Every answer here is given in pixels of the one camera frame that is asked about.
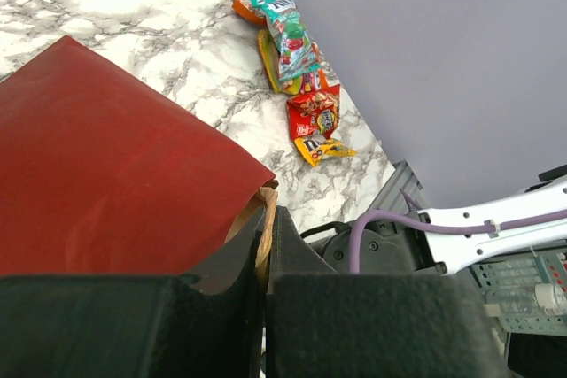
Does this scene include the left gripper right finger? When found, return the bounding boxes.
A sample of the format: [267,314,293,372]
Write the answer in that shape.
[266,207,508,377]

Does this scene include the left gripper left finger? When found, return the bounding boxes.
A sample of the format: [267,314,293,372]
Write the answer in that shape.
[1,209,266,377]

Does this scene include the yellow m&m bag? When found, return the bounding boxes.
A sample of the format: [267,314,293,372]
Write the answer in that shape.
[294,136,357,167]

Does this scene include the red brown paper bag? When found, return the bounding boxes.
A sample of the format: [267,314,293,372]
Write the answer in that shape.
[1,36,277,280]

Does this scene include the red snack bag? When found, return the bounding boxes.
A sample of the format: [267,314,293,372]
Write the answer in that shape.
[286,84,341,140]

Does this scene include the yellow pink candy bag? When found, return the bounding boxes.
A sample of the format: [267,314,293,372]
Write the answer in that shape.
[257,29,329,96]

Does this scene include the teal snack bag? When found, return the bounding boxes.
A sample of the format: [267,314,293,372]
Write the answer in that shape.
[248,0,321,82]

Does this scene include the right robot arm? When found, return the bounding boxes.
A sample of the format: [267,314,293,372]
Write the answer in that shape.
[302,166,566,276]

